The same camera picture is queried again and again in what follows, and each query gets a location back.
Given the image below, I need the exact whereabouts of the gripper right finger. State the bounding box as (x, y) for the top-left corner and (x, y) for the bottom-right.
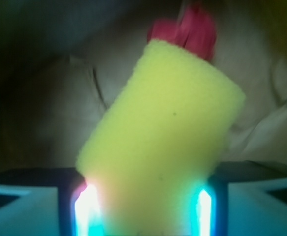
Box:
(194, 161), (287, 236)

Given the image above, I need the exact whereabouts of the crumpled red paper ball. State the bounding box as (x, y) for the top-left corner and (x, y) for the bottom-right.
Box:
(147, 1), (217, 61)

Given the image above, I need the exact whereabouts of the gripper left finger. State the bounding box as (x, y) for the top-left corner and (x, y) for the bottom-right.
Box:
(0, 168), (101, 236)

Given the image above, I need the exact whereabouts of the yellow-green sponge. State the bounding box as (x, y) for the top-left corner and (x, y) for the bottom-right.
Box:
(76, 40), (246, 236)

